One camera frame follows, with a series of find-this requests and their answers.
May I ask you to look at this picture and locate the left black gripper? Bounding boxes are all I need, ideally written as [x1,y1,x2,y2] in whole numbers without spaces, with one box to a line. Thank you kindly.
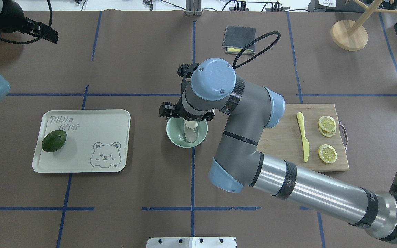
[19,16,59,44]

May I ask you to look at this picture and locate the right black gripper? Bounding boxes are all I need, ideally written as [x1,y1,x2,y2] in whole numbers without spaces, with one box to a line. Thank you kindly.
[159,102,215,121]

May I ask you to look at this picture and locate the translucent white plastic spoon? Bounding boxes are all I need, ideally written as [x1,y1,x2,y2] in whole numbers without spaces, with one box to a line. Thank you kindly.
[183,119,198,143]

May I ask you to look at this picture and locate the white steamed bun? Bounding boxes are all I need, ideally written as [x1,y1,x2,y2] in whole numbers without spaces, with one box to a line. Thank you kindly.
[184,120,199,129]

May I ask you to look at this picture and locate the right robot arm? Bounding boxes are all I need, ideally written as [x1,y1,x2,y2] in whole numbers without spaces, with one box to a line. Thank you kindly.
[159,58,397,244]

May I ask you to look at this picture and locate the light green bowl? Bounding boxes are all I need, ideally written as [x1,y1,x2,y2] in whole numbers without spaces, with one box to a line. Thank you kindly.
[166,118,208,148]

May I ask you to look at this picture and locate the grey folded cloth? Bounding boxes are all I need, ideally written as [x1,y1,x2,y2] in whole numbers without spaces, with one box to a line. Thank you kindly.
[222,25,256,54]

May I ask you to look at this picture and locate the cream bear serving tray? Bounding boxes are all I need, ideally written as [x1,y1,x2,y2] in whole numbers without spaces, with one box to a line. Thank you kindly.
[32,109,131,173]

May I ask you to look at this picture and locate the wooden cutting board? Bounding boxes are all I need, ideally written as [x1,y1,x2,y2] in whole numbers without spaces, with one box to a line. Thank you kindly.
[258,104,349,172]

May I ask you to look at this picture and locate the yellow plastic knife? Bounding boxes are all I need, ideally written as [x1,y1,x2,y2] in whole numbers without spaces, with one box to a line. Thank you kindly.
[296,112,310,162]

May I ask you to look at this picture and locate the lemon slice under upper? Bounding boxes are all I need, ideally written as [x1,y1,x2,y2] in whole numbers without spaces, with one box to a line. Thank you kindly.
[318,127,337,137]

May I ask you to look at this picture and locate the lower lemon slice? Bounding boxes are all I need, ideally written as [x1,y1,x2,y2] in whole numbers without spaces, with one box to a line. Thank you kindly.
[318,144,338,164]

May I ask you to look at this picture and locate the wooden mug tree stand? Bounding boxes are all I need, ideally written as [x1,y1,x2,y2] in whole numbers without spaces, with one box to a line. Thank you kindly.
[330,0,397,51]

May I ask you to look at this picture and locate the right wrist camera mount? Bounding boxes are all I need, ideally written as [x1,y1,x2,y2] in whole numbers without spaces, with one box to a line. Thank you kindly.
[177,63,200,93]

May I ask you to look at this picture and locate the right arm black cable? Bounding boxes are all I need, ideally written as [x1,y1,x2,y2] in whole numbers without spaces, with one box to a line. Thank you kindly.
[232,31,281,69]

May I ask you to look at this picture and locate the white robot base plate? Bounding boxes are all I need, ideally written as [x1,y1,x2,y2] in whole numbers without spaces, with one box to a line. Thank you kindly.
[146,236,237,248]

